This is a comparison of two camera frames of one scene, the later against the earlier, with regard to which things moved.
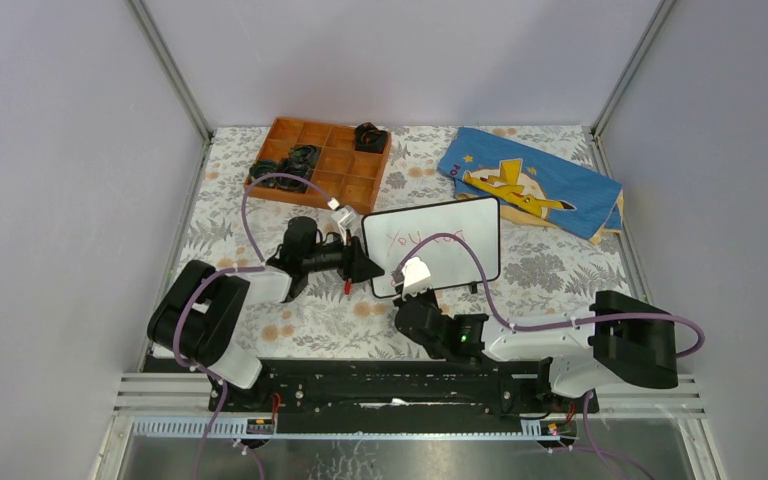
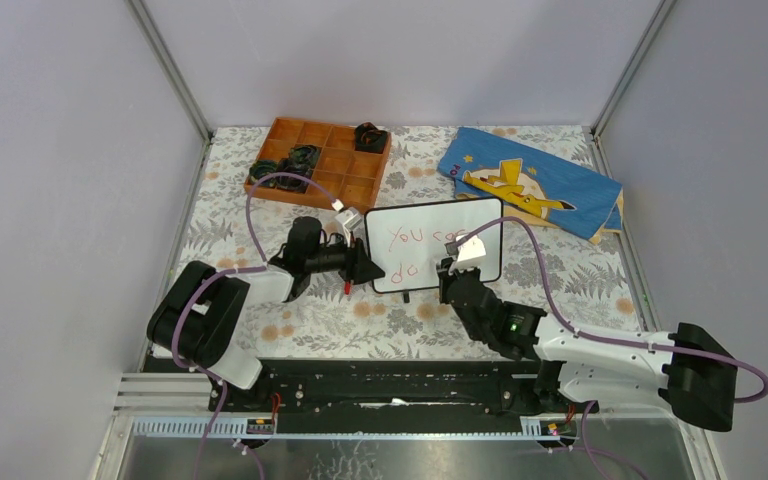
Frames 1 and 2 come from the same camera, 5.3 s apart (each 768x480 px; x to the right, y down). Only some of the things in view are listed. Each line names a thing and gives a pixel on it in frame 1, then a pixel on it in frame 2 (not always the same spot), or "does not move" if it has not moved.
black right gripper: (429, 293) to (446, 277)
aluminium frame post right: (662, 12) does not move
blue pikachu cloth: (533, 188) does not move
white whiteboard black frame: (389, 235) does not move
